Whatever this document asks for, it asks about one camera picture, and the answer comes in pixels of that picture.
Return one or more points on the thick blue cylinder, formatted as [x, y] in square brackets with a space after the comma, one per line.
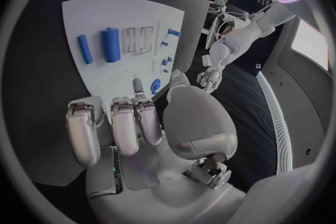
[110, 45]

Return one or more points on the person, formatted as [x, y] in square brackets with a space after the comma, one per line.
[228, 27]

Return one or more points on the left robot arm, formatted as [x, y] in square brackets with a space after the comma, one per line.
[244, 39]

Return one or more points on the white task board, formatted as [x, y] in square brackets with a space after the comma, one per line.
[118, 72]

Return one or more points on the long blue peg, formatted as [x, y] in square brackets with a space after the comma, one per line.
[174, 32]

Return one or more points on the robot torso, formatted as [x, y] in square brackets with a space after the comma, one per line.
[294, 89]

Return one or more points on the blue gear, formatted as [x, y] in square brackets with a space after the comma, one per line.
[156, 85]

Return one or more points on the small blue peg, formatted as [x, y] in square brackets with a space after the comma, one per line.
[153, 92]
[164, 43]
[165, 70]

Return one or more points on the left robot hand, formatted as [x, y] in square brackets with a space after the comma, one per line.
[210, 79]

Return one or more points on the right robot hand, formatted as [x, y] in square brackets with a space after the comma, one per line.
[199, 114]

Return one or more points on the thin long blue cylinder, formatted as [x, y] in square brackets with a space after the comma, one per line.
[84, 49]

